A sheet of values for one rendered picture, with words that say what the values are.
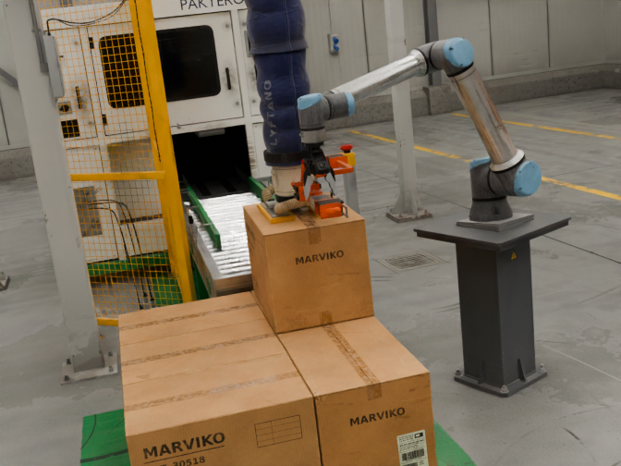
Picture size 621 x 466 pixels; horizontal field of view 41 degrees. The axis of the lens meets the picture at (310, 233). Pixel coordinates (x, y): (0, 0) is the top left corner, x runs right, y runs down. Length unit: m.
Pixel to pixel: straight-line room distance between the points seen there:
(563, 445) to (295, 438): 1.19
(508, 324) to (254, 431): 1.50
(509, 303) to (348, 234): 0.92
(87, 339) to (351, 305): 1.81
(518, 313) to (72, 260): 2.27
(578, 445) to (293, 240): 1.36
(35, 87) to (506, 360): 2.61
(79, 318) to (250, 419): 2.06
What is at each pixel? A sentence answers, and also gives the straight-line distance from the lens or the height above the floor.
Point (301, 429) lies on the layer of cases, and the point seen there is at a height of 0.44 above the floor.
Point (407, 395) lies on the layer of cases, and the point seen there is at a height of 0.48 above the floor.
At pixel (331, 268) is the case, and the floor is 0.77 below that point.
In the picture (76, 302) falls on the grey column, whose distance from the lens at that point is 4.56.
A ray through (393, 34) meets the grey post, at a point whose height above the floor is 1.52.
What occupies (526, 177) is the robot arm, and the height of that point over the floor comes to 0.98.
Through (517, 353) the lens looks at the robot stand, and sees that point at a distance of 3.91.
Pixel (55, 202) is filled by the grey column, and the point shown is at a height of 0.95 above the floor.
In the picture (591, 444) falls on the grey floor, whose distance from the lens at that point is 3.50.
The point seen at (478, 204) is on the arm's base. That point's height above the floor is 0.85.
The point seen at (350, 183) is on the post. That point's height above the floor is 0.84.
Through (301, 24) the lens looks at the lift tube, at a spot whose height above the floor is 1.69.
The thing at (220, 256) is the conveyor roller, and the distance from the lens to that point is 4.43.
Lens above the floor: 1.71
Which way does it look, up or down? 14 degrees down
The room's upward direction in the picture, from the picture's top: 6 degrees counter-clockwise
